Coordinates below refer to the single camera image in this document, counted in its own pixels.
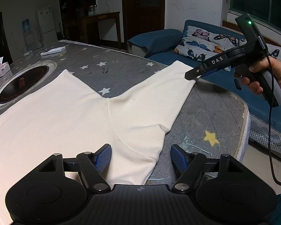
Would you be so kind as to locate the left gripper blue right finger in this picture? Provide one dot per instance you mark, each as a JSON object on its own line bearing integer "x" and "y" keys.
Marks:
{"x": 186, "y": 163}

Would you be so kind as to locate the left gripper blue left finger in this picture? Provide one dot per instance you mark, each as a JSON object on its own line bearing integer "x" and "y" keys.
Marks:
{"x": 95, "y": 161}

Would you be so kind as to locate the cream sweatshirt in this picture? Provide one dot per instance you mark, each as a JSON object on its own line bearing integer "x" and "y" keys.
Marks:
{"x": 69, "y": 117}

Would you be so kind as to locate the butterfly print pillow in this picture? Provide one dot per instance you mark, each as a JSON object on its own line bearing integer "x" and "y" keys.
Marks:
{"x": 200, "y": 43}

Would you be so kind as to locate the blue sofa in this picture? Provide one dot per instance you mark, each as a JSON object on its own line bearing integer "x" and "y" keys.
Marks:
{"x": 168, "y": 45}

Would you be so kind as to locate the round induction hotpot cooker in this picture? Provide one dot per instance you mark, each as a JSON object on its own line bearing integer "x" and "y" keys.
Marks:
{"x": 24, "y": 81}

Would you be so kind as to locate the white remote control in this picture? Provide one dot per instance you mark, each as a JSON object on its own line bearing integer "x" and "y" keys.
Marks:
{"x": 53, "y": 51}

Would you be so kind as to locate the dark wooden side table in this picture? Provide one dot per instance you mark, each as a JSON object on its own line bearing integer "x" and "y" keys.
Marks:
{"x": 102, "y": 29}

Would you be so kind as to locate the small teal packet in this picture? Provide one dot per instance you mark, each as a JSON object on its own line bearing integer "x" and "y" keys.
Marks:
{"x": 27, "y": 53}

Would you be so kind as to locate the water dispenser with blue bottle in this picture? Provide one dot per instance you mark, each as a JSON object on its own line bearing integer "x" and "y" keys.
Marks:
{"x": 28, "y": 35}

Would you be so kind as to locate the white refrigerator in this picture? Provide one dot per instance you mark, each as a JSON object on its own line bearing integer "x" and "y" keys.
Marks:
{"x": 46, "y": 26}

